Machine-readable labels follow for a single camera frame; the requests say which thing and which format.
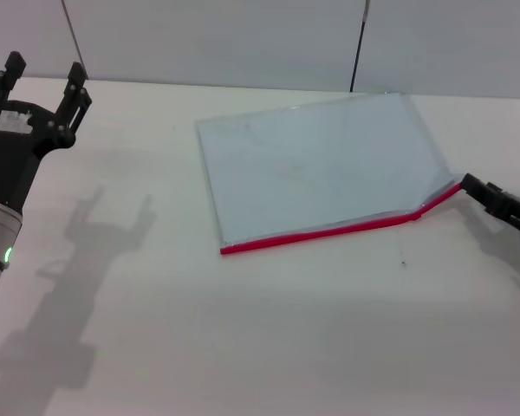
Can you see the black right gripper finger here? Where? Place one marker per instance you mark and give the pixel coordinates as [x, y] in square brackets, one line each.
[474, 185]

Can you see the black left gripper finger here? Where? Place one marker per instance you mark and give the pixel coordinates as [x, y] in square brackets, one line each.
[14, 65]
[75, 93]

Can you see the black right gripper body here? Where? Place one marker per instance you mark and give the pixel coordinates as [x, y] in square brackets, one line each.
[511, 208]

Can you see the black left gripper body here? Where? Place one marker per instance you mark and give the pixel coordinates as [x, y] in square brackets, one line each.
[13, 156]

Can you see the transparent document bag red zipper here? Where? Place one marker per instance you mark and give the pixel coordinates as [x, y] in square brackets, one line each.
[312, 169]

